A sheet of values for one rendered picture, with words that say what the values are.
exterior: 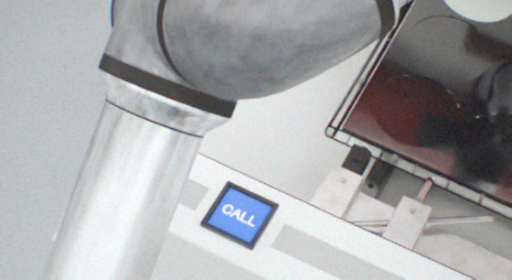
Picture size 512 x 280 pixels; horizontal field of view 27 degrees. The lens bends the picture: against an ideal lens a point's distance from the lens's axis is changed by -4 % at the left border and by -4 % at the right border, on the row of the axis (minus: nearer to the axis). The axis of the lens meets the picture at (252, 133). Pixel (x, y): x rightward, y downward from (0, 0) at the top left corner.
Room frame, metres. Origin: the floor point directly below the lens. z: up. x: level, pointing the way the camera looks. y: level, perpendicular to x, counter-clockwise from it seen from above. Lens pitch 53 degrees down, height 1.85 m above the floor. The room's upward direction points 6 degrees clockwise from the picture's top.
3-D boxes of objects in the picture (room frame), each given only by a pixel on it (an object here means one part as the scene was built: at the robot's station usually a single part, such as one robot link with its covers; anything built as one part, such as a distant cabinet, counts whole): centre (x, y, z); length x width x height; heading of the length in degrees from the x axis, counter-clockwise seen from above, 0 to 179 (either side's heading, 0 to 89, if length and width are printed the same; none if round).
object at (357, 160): (0.69, -0.11, 0.90); 0.04 x 0.02 x 0.03; 157
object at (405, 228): (0.60, -0.16, 0.89); 0.08 x 0.03 x 0.03; 157
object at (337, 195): (0.63, -0.09, 0.89); 0.08 x 0.03 x 0.03; 157
